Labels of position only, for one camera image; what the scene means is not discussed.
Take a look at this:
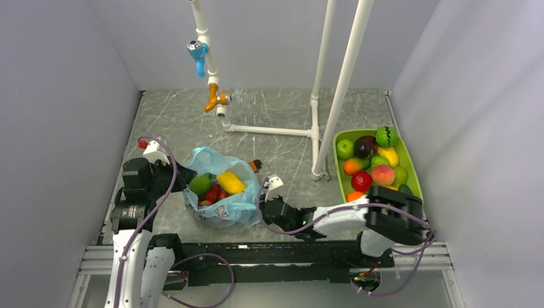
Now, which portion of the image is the blue plastic tap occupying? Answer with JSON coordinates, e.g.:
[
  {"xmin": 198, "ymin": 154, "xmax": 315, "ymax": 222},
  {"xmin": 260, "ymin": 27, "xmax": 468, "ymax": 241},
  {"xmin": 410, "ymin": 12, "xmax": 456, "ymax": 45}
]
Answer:
[{"xmin": 187, "ymin": 40, "xmax": 208, "ymax": 78}]

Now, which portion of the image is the orange plastic tap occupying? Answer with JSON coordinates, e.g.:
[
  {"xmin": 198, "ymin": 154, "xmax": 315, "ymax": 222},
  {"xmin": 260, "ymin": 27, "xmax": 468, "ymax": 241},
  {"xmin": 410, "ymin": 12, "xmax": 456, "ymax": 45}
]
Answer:
[{"xmin": 204, "ymin": 83, "xmax": 232, "ymax": 112}]

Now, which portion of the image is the fake yellow lemon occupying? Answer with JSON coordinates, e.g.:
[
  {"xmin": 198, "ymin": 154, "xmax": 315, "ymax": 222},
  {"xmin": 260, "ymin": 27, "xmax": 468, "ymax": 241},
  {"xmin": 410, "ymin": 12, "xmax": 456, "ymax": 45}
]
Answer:
[
  {"xmin": 216, "ymin": 171, "xmax": 246, "ymax": 194},
  {"xmin": 377, "ymin": 146, "xmax": 400, "ymax": 167}
]

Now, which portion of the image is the white PVC pipe frame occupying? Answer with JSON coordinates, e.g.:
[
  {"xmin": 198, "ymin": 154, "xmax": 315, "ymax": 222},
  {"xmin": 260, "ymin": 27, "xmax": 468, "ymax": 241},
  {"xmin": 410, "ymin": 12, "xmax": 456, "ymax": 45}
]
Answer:
[{"xmin": 190, "ymin": 0, "xmax": 374, "ymax": 181}]

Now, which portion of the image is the fake yellow lemon in basket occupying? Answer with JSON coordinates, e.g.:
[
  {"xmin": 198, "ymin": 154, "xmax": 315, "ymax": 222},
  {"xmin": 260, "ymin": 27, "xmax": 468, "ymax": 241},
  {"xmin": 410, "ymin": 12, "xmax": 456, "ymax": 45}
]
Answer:
[{"xmin": 377, "ymin": 146, "xmax": 400, "ymax": 167}]

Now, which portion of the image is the fake avocado dark green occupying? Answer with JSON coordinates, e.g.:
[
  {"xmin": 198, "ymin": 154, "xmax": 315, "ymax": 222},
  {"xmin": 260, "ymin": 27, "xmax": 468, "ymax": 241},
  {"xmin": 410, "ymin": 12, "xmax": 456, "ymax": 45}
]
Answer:
[{"xmin": 398, "ymin": 184, "xmax": 414, "ymax": 196}]

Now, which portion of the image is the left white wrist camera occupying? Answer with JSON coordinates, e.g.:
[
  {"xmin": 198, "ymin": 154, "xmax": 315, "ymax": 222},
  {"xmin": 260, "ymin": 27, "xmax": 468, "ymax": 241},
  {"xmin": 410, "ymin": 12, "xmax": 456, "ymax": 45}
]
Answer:
[{"xmin": 138, "ymin": 137, "xmax": 171, "ymax": 164}]

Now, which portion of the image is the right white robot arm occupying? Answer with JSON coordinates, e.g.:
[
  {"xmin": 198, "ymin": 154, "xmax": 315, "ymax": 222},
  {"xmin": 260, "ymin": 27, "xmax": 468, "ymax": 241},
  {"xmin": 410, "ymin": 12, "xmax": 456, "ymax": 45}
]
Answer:
[{"xmin": 257, "ymin": 185, "xmax": 429, "ymax": 266}]

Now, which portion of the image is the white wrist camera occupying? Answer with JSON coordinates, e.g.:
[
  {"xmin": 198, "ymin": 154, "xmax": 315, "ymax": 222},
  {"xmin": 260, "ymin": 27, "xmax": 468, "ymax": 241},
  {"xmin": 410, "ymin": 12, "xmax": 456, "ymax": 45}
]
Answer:
[
  {"xmin": 138, "ymin": 137, "xmax": 171, "ymax": 164},
  {"xmin": 265, "ymin": 175, "xmax": 284, "ymax": 201}
]

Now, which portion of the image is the fake watermelon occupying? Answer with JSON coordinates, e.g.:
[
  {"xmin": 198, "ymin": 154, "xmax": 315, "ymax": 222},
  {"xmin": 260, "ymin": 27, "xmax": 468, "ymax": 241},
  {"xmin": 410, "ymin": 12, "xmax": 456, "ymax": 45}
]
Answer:
[{"xmin": 374, "ymin": 126, "xmax": 399, "ymax": 148}]

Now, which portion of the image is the fake dark purple fruit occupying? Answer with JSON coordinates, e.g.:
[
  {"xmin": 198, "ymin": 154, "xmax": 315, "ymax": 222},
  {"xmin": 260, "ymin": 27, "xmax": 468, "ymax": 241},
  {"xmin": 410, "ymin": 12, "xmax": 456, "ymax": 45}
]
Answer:
[{"xmin": 353, "ymin": 135, "xmax": 377, "ymax": 158}]

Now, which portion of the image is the fake peach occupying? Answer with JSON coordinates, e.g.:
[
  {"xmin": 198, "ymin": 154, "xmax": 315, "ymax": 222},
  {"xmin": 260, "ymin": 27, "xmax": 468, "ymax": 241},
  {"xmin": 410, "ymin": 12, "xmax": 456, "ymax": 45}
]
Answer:
[{"xmin": 371, "ymin": 165, "xmax": 395, "ymax": 186}]

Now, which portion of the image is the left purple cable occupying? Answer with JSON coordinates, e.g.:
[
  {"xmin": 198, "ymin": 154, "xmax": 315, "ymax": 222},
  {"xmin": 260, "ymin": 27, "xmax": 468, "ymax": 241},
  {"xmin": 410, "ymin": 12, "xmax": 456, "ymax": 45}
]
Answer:
[{"xmin": 112, "ymin": 135, "xmax": 235, "ymax": 308}]

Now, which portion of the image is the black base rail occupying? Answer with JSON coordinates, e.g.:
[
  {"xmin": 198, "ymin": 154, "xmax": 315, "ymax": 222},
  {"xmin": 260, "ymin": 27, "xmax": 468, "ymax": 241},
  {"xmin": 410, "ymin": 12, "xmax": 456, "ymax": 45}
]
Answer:
[{"xmin": 148, "ymin": 234, "xmax": 395, "ymax": 286}]

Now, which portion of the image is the black orange clip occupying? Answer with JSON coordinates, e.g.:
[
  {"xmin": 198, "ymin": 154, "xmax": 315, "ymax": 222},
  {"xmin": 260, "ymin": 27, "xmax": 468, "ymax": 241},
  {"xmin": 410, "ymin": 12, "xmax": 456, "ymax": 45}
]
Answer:
[{"xmin": 248, "ymin": 159, "xmax": 262, "ymax": 174}]

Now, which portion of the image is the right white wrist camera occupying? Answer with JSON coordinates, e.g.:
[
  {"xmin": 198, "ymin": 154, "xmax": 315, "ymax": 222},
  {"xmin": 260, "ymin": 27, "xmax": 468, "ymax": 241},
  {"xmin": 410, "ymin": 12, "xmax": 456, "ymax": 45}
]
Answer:
[{"xmin": 265, "ymin": 175, "xmax": 284, "ymax": 201}]

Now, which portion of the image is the fake red pomegranate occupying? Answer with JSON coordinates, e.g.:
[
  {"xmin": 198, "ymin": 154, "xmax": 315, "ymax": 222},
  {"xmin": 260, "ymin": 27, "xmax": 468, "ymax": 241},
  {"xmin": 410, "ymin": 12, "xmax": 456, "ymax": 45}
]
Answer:
[{"xmin": 350, "ymin": 171, "xmax": 373, "ymax": 193}]

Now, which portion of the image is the fake green apple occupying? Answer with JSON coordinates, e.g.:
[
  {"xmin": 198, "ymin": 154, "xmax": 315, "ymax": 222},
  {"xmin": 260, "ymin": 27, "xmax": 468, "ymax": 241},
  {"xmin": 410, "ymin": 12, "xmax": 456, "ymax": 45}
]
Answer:
[{"xmin": 336, "ymin": 139, "xmax": 354, "ymax": 160}]

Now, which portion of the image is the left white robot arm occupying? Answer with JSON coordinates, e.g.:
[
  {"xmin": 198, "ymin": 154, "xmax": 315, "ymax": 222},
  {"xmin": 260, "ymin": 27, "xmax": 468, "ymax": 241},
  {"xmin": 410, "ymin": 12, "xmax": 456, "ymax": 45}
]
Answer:
[{"xmin": 105, "ymin": 158, "xmax": 197, "ymax": 307}]

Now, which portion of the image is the fake mango orange green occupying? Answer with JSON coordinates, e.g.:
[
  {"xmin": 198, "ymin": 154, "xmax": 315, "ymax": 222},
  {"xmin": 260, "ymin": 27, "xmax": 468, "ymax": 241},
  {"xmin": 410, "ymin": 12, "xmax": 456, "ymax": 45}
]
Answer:
[{"xmin": 343, "ymin": 157, "xmax": 370, "ymax": 176}]

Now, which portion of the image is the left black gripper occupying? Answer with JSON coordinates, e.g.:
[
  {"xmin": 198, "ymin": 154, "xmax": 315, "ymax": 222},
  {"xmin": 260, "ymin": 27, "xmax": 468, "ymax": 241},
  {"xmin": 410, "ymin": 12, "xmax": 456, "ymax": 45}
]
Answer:
[{"xmin": 146, "ymin": 155, "xmax": 197, "ymax": 199}]

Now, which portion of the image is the fake pale green pear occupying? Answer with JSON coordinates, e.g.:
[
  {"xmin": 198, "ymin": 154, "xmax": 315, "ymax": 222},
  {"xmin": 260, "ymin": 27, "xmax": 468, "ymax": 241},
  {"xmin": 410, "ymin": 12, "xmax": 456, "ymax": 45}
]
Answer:
[{"xmin": 392, "ymin": 166, "xmax": 408, "ymax": 187}]

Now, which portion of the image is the fake orange fruit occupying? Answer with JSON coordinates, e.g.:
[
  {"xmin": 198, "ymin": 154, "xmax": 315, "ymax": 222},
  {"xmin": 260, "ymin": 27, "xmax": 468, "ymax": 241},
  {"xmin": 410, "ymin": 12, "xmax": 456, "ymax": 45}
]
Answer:
[{"xmin": 346, "ymin": 191, "xmax": 366, "ymax": 202}]

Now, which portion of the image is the purple cable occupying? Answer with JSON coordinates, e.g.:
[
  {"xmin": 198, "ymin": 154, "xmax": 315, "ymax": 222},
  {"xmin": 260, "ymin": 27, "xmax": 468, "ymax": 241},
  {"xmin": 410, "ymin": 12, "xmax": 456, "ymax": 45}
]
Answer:
[
  {"xmin": 255, "ymin": 177, "xmax": 438, "ymax": 298},
  {"xmin": 112, "ymin": 135, "xmax": 235, "ymax": 308}
]

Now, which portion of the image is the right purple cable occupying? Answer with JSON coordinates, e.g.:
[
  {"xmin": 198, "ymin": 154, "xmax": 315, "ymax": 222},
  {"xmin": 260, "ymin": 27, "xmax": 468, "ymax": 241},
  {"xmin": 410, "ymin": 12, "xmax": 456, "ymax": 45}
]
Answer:
[{"xmin": 255, "ymin": 177, "xmax": 438, "ymax": 298}]

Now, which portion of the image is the green plastic basket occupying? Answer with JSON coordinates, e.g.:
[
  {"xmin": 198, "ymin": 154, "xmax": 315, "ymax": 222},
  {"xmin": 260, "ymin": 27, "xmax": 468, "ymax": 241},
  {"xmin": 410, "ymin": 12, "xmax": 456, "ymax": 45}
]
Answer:
[{"xmin": 332, "ymin": 128, "xmax": 423, "ymax": 205}]

